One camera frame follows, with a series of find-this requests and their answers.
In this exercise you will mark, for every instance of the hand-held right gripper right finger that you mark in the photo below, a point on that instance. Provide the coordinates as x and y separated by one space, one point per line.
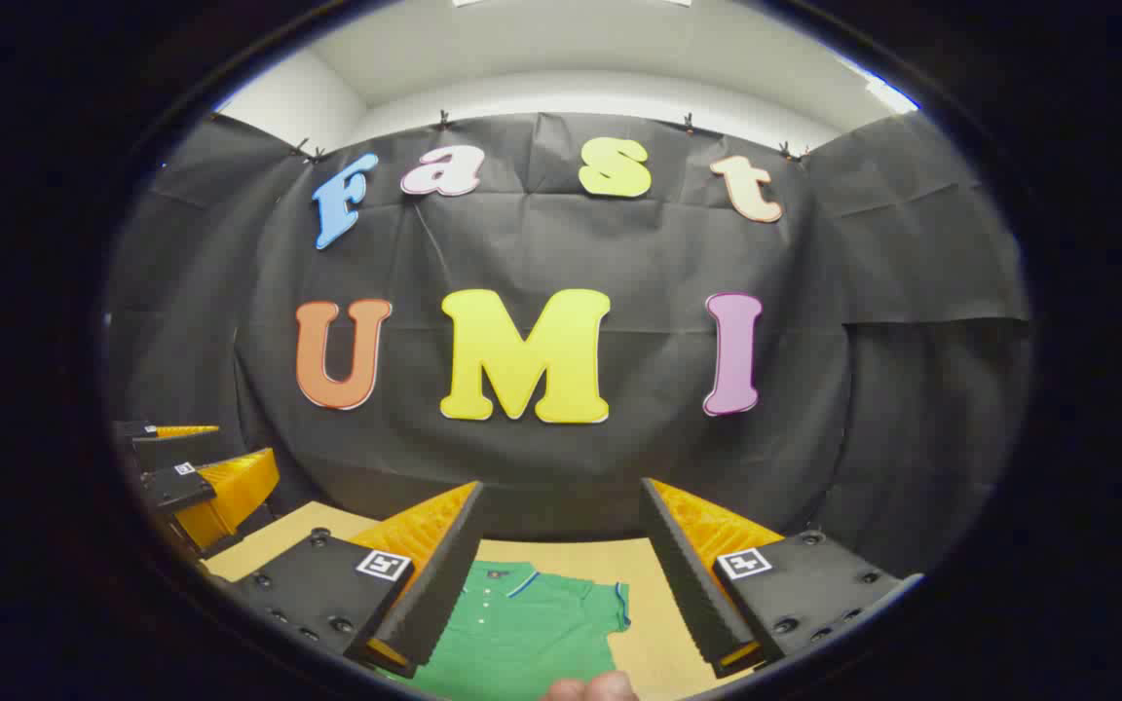
683 574

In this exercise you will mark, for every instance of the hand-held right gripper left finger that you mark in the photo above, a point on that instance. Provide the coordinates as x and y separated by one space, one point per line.
444 574

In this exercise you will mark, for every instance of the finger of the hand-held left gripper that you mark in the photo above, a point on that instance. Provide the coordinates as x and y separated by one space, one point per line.
181 430
230 492

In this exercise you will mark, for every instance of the green T-shirt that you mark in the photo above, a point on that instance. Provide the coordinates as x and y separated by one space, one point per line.
522 633

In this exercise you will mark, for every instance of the black backdrop cloth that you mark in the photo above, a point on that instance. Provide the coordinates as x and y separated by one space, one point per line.
619 243

